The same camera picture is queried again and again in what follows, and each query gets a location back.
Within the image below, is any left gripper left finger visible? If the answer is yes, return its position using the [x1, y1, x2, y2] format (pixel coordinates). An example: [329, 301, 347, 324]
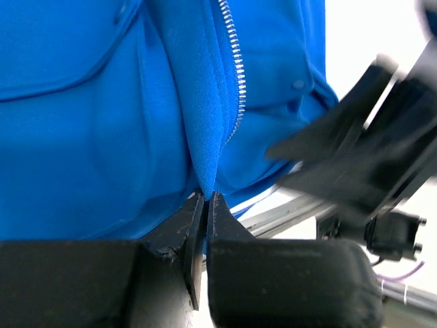
[1, 193, 204, 327]

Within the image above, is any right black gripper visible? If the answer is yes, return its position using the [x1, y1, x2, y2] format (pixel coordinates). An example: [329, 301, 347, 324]
[266, 39, 436, 219]

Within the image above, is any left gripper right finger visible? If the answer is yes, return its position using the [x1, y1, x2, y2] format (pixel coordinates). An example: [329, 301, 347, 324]
[206, 193, 383, 328]

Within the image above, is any blue zip-up jacket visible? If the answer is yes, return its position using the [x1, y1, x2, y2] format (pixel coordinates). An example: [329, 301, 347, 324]
[1, 1, 337, 240]

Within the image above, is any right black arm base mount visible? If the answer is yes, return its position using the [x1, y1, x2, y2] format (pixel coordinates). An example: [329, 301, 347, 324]
[316, 211, 427, 262]

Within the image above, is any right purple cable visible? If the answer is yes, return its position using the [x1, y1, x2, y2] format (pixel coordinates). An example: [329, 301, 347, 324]
[378, 261, 426, 283]

